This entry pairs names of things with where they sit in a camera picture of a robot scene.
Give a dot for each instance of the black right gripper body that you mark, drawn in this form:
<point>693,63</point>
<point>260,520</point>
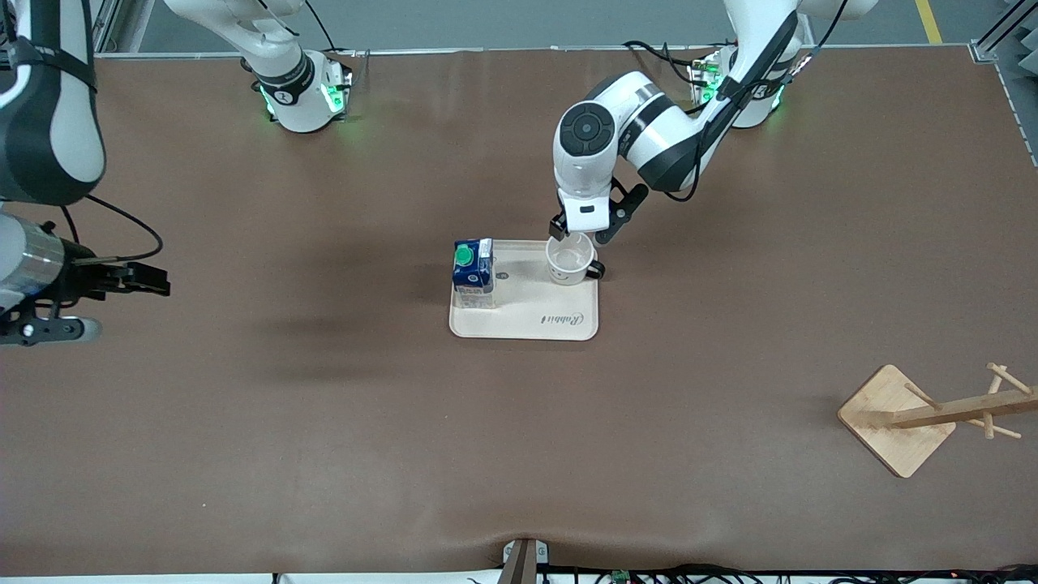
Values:
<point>83,278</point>

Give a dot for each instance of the blue milk carton green cap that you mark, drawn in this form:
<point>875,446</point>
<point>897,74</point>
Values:
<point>473,272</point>

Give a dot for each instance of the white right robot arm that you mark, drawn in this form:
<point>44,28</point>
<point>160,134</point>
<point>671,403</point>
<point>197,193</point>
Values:
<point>73,122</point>

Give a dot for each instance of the wooden cup rack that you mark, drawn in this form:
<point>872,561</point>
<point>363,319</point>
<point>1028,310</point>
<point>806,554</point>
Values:
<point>896,422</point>

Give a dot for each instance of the cream rectangular tray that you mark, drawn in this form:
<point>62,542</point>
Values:
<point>535,312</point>

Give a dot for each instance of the brown table cover mat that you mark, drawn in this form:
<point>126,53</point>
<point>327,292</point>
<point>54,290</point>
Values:
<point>324,422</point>

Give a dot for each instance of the brown camera post mount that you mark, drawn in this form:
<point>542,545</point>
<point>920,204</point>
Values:
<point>521,561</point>

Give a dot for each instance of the aluminium frame corner profile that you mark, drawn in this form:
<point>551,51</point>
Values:
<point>997,36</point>

